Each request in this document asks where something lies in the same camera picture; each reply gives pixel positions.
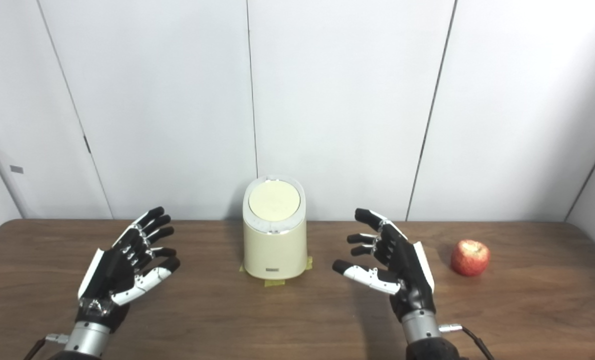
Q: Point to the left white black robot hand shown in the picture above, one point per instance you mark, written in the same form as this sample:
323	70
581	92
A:
112	270

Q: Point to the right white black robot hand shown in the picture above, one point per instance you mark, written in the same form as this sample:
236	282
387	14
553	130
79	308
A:
410	275

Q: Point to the red apple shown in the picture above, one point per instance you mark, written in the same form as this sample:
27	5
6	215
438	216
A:
470	257

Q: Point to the round cream bin lid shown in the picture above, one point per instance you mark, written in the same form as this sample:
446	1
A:
274	200

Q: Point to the cream-colored bin body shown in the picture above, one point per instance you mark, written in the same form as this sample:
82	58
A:
275	250

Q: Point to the black panel hinge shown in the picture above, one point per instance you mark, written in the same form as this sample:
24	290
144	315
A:
86	144

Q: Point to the wide yellow tape piece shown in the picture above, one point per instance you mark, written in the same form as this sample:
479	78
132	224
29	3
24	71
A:
274	283

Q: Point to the grey wall tag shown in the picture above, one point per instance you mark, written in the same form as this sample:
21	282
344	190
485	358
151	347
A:
16	169

